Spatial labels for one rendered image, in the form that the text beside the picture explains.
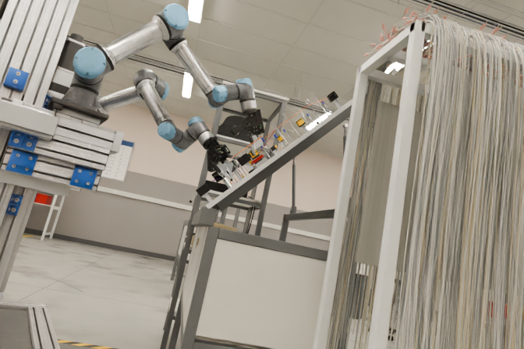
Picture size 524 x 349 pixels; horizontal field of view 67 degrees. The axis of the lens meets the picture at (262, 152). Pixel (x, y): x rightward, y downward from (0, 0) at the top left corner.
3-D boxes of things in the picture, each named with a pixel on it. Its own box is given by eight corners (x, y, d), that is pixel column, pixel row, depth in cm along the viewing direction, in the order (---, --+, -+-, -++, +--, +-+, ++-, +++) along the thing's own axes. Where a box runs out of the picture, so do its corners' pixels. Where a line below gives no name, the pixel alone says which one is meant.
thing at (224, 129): (217, 135, 286) (222, 110, 290) (213, 141, 308) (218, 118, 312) (256, 145, 291) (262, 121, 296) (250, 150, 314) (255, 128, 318)
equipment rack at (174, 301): (157, 352, 245) (223, 80, 286) (161, 328, 303) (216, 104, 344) (235, 364, 253) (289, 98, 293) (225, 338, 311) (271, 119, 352)
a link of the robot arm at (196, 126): (190, 128, 202) (203, 118, 201) (201, 144, 198) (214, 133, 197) (182, 124, 195) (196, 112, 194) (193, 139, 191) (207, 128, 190)
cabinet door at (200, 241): (181, 335, 141) (206, 226, 150) (181, 305, 194) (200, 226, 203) (188, 336, 142) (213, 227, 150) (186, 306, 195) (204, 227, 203)
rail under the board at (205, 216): (198, 223, 146) (203, 206, 147) (191, 224, 259) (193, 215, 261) (213, 226, 146) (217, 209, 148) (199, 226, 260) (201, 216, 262)
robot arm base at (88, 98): (61, 100, 159) (68, 78, 161) (57, 107, 171) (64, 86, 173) (99, 113, 166) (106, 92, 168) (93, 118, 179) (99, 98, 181)
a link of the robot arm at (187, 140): (164, 138, 192) (181, 123, 191) (176, 144, 203) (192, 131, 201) (171, 149, 189) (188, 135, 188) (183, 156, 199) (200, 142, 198)
